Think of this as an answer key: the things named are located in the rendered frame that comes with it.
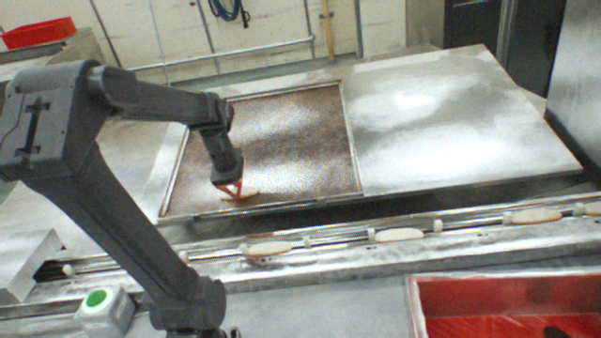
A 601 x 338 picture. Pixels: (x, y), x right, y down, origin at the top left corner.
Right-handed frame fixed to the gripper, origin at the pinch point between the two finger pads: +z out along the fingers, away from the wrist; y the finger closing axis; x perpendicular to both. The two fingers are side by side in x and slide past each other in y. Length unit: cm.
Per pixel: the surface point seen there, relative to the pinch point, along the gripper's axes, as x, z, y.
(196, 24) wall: -98, 89, -346
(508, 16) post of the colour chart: 94, 1, -67
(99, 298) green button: -23.8, -4.5, 27.9
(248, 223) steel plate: 0.9, 8.4, 4.1
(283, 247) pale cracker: 11.0, 2.3, 17.1
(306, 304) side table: 15.2, 3.9, 30.0
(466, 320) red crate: 43, 2, 37
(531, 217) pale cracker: 62, 2, 18
